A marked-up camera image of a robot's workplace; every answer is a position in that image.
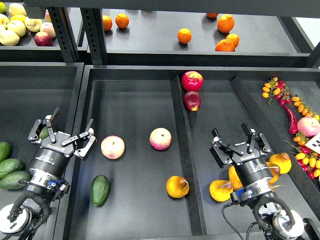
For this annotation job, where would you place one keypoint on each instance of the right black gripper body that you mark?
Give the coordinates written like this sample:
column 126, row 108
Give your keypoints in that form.
column 249, row 166

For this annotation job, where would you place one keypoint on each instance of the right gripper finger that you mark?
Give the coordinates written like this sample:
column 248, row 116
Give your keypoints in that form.
column 256, row 141
column 223, row 146

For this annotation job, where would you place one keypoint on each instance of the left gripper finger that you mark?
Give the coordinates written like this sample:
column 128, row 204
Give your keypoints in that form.
column 48, row 122
column 88, row 136

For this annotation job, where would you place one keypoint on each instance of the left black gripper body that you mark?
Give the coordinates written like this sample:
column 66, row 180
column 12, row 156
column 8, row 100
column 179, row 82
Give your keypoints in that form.
column 53, row 158

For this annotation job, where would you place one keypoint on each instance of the dark green avocado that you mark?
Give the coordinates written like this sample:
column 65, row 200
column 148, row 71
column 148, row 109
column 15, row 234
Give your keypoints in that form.
column 99, row 190

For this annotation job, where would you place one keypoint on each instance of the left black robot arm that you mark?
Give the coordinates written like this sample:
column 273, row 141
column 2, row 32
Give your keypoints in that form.
column 44, row 183

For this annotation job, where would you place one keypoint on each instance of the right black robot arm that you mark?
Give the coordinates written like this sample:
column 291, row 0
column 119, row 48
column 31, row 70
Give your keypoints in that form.
column 273, row 216

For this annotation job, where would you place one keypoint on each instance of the light green avocado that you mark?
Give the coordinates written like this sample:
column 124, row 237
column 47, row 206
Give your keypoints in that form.
column 44, row 133

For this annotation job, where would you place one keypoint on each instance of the yellow pear behind gripper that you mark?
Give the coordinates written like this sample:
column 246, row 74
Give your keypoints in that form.
column 234, row 178

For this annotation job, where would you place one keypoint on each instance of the yellow pear with brown top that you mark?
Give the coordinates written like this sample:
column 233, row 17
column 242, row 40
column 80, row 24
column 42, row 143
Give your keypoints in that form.
column 275, row 170

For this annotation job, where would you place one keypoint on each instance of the green avocado far left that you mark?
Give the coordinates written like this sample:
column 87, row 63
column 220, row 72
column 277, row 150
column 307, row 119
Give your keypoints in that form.
column 5, row 151

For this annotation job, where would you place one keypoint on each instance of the green avocado middle left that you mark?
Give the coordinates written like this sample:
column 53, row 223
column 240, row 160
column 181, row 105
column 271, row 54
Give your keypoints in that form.
column 9, row 166

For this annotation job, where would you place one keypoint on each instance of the green avocado lower left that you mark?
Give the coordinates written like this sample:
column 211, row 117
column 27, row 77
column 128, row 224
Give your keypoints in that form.
column 13, row 180

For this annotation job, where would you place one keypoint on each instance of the pink apple left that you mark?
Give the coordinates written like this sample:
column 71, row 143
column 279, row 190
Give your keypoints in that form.
column 112, row 147

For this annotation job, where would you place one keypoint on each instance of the pink apple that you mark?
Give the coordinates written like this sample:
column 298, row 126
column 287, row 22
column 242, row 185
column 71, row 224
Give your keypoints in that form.
column 112, row 147
column 160, row 138

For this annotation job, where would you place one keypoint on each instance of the red chili pepper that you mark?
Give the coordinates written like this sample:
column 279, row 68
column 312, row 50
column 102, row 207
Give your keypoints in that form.
column 293, row 127

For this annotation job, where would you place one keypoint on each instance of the black left tray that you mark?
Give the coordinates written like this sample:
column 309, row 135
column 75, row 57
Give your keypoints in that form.
column 33, row 90

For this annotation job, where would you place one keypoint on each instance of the dark red apple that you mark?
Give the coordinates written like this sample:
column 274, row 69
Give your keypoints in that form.
column 192, row 101

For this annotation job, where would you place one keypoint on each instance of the orange red tomato bunch upper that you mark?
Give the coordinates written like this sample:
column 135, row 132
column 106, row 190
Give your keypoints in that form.
column 278, row 90

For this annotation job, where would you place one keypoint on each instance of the pink apple centre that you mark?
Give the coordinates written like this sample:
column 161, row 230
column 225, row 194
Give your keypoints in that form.
column 160, row 138

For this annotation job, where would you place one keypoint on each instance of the cherry tomato bunch lower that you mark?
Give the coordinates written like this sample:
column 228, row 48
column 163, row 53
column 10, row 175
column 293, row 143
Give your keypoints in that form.
column 308, row 159

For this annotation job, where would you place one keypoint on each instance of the orange tomato vine middle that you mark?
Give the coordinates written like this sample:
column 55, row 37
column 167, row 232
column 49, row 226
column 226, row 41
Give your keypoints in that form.
column 303, row 108

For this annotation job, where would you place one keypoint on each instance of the pink peach right bin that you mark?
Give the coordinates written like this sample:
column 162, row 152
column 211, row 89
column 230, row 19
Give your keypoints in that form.
column 309, row 126

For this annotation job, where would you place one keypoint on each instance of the bright red apple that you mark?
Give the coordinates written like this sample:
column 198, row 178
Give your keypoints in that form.
column 192, row 81

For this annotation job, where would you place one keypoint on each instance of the white marker card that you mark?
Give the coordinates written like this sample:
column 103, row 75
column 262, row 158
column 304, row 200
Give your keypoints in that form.
column 314, row 143

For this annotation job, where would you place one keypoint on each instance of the black large divided tray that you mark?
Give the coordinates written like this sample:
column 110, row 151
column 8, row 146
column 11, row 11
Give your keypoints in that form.
column 130, row 102

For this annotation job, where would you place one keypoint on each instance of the orange front right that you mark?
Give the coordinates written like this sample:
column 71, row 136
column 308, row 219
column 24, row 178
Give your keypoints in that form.
column 225, row 45

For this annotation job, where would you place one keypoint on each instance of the orange right small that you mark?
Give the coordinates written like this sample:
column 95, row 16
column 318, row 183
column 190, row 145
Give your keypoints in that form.
column 234, row 38

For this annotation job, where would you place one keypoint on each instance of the red apple on shelf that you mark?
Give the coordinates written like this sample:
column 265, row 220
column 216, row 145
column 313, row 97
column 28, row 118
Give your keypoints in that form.
column 43, row 39

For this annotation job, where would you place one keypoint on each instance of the orange centre shelf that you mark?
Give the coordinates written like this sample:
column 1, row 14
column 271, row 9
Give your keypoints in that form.
column 184, row 35

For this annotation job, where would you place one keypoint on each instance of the pink peach on shelf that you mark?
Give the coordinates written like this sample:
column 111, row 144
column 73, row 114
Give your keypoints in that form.
column 47, row 27

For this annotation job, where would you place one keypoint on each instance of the pale yellow apple middle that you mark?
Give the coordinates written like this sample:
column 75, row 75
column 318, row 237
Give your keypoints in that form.
column 17, row 26

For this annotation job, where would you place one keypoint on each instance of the pale yellow apple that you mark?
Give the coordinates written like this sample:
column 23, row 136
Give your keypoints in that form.
column 33, row 24
column 17, row 26

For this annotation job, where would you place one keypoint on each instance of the pale yellow apple right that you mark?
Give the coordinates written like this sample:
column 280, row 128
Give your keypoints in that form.
column 33, row 24

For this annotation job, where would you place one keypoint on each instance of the large orange top right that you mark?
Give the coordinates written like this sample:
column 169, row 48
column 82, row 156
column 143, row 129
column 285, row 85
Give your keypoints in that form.
column 225, row 23

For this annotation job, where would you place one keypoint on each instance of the orange left edge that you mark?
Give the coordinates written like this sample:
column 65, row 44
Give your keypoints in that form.
column 107, row 22

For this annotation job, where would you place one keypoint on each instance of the yellow lemon on shelf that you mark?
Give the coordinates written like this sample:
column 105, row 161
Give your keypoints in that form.
column 18, row 17

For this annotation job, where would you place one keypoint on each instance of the black shelf upright post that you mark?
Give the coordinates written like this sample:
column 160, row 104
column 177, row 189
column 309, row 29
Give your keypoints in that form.
column 93, row 25

